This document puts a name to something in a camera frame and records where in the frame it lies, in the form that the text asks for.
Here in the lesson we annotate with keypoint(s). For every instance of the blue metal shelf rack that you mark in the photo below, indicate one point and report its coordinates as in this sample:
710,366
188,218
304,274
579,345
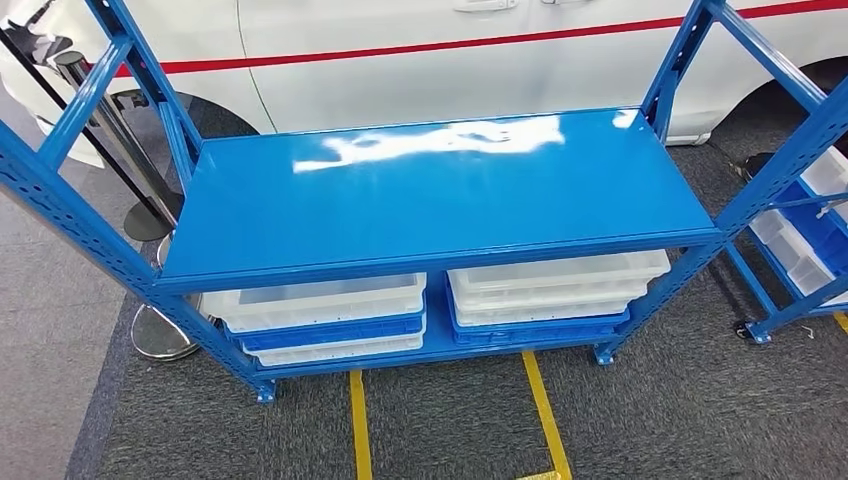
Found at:
788,265
430,192

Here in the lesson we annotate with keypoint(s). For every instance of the translucent clear storage bin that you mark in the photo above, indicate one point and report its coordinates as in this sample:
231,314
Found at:
318,301

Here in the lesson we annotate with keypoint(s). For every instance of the white car with red stripe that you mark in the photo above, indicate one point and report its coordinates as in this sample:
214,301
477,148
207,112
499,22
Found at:
397,60

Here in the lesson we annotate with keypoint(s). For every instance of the yellow floor tape square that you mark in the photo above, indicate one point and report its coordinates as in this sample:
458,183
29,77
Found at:
543,411

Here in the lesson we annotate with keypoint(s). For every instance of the thin black pole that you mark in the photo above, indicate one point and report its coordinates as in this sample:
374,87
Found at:
66,106

